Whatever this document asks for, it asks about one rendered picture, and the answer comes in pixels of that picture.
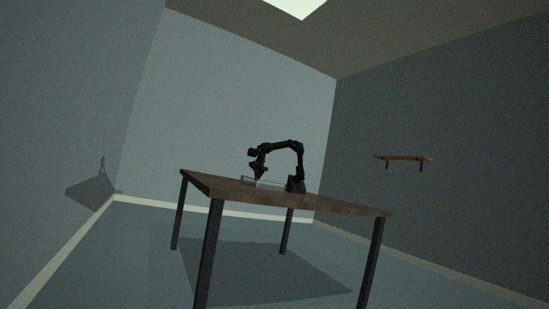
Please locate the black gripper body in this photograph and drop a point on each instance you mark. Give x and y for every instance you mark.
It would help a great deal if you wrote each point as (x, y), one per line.
(261, 165)

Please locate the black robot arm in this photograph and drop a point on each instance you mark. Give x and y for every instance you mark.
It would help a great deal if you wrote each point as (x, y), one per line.
(268, 147)

